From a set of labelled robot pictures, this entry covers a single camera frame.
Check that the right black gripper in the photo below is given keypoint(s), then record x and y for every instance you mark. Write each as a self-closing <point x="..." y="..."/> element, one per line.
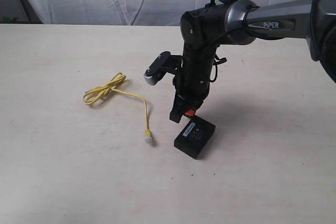
<point x="193" y="81"/>

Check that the small black box device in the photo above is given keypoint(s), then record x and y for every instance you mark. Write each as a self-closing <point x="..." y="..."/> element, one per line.
<point x="194" y="137"/>

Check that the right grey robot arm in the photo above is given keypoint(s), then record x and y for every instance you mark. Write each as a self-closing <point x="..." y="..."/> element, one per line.
<point x="240" y="23"/>

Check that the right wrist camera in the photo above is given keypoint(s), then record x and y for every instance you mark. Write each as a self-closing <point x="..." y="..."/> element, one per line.
<point x="164" y="63"/>

